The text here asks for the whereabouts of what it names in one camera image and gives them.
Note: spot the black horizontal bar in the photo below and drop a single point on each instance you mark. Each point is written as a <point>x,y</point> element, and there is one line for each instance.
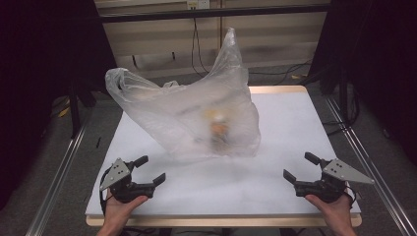
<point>213,13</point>

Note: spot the translucent white plastic bag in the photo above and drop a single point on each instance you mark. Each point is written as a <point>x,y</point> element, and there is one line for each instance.
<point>183,108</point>

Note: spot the yellow floor tape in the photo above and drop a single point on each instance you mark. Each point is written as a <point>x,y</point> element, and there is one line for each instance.
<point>64,111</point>

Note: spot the small black floor item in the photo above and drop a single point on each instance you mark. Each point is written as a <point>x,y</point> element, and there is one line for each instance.
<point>98,142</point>

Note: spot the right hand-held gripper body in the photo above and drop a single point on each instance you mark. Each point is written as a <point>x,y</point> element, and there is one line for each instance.
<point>331,182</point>

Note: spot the orange capped bottle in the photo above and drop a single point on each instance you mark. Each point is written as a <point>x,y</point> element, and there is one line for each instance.
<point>219,128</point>

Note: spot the black curtain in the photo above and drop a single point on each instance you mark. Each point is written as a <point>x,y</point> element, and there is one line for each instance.
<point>380,65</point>
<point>36,82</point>

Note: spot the person's right hand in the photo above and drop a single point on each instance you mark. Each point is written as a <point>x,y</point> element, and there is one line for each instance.
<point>331,209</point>

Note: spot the white wall socket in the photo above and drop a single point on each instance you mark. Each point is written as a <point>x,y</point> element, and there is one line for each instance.
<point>198,4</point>

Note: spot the metal floor rail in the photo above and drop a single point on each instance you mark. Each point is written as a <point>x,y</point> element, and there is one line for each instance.
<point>57,183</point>
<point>370,170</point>

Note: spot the black stand leg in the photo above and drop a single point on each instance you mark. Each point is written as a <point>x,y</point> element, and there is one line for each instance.
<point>343,98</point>
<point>74,111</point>

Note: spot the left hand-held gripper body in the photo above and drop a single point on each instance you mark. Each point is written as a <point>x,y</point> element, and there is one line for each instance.
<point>122,178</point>

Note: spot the person's left hand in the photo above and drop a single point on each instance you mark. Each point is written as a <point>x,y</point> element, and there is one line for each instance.
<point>119,208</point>

